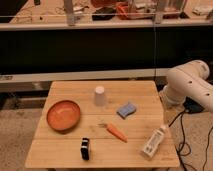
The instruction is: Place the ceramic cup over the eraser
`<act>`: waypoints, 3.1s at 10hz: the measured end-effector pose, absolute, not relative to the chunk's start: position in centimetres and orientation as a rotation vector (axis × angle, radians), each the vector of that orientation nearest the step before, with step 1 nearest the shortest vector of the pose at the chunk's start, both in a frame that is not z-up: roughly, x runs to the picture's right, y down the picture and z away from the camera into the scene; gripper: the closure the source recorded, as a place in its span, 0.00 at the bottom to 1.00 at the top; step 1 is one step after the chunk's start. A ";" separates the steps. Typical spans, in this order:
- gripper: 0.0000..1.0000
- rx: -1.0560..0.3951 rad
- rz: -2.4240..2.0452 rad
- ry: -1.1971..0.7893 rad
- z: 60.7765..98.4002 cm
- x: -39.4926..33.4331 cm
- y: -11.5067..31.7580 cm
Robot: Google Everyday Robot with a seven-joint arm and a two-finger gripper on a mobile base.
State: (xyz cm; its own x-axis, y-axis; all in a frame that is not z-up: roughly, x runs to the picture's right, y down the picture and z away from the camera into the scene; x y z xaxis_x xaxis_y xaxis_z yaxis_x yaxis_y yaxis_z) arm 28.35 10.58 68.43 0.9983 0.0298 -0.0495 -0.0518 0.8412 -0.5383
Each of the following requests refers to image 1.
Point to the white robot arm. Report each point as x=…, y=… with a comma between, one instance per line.
x=189, y=80

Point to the black eraser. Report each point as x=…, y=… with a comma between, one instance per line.
x=85, y=148

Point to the blue sponge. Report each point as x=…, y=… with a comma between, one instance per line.
x=126, y=110

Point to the orange toy carrot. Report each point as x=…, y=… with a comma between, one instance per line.
x=114, y=131

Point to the wooden table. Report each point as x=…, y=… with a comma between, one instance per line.
x=50, y=149

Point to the orange bowl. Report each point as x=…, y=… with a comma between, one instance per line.
x=63, y=115

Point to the black object on shelf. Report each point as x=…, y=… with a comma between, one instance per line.
x=104, y=13

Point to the orange container on shelf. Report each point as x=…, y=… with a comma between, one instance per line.
x=126, y=11

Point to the metal frame post right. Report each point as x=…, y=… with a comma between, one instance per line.
x=158, y=17

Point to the metal frame post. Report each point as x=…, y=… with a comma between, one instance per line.
x=158, y=17
x=69, y=10

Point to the metal frame post left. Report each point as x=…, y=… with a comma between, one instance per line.
x=69, y=10

